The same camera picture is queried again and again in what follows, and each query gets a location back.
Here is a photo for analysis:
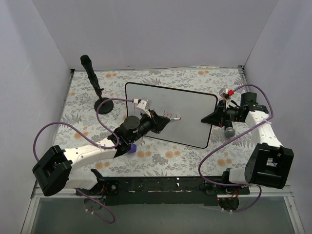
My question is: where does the white whiteboard black frame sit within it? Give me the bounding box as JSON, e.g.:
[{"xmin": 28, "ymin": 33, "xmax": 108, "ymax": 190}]
[{"xmin": 125, "ymin": 82, "xmax": 218, "ymax": 149}]

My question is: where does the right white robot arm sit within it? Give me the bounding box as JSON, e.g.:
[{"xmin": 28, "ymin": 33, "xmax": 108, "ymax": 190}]
[{"xmin": 201, "ymin": 89, "xmax": 294, "ymax": 194}]

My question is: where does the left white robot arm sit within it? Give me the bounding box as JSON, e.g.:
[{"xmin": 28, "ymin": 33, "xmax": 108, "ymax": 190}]
[{"xmin": 32, "ymin": 110, "xmax": 171, "ymax": 196}]

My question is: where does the black silver microphone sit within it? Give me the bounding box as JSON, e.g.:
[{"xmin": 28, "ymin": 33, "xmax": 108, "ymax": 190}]
[{"xmin": 224, "ymin": 121, "xmax": 235, "ymax": 138}]

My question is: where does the purple foam microphone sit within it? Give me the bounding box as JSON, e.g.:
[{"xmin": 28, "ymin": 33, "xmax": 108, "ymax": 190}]
[{"xmin": 128, "ymin": 144, "xmax": 137, "ymax": 154}]

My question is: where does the black round microphone stand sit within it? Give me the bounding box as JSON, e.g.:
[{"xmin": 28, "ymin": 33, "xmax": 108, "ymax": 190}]
[{"xmin": 94, "ymin": 88, "xmax": 114, "ymax": 115}]

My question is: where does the floral patterned table mat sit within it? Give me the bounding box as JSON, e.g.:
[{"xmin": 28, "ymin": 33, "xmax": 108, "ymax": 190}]
[{"xmin": 54, "ymin": 67, "xmax": 254, "ymax": 176}]

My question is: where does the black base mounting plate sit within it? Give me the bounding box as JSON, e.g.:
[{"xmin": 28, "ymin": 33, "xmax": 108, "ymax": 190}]
[{"xmin": 81, "ymin": 176, "xmax": 250, "ymax": 206}]

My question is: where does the black microphone on stand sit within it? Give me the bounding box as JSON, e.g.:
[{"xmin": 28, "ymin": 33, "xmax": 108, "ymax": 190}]
[{"xmin": 80, "ymin": 55, "xmax": 102, "ymax": 98}]

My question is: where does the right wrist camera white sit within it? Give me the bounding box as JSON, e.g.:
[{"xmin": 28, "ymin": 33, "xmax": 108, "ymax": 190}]
[{"xmin": 219, "ymin": 88, "xmax": 234, "ymax": 100}]

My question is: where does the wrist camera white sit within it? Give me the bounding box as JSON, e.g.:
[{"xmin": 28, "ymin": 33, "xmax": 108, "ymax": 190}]
[
  {"xmin": 133, "ymin": 98, "xmax": 152, "ymax": 116},
  {"xmin": 219, "ymin": 88, "xmax": 234, "ymax": 100}
]

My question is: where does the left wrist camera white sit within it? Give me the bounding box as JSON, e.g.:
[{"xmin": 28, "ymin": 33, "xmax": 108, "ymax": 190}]
[{"xmin": 133, "ymin": 98, "xmax": 152, "ymax": 116}]

